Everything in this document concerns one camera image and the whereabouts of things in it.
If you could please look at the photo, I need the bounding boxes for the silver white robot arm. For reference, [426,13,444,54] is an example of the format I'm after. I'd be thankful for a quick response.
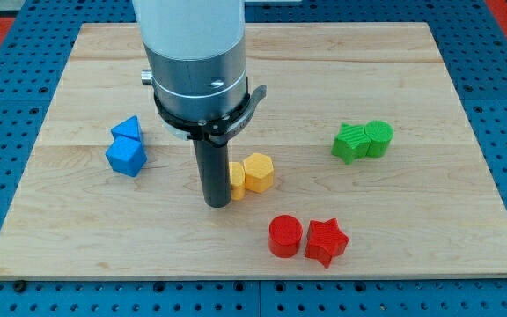
[132,0,247,140]

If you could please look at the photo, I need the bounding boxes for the green star block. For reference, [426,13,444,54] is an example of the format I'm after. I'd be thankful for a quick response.
[331,123,371,165]

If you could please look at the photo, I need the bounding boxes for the red star block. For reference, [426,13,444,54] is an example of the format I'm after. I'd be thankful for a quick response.
[305,218,349,269]

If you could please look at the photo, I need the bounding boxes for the yellow hexagon block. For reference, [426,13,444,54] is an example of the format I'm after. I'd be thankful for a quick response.
[243,153,275,194]

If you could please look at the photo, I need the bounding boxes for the yellow block behind tool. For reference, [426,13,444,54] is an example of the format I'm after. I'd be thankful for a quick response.
[229,162,246,201]

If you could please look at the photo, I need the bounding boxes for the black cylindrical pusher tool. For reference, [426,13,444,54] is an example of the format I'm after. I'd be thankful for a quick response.
[193,141,231,208]

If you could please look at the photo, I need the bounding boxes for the red cylinder block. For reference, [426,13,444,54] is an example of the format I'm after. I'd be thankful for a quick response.
[268,215,303,258]

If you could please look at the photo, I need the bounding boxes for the blue cube block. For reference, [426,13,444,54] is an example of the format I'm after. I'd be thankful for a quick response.
[106,136,147,177]

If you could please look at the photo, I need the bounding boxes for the blue triangle block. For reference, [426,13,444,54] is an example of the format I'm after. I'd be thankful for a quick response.
[110,115,143,142]

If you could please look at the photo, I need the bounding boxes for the green cylinder block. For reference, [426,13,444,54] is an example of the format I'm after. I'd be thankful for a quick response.
[364,121,393,158]

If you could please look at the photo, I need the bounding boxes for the light wooden board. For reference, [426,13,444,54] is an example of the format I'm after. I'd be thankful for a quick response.
[0,22,507,281]

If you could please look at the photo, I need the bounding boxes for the black clamp ring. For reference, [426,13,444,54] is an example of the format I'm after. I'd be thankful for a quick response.
[153,84,268,148]

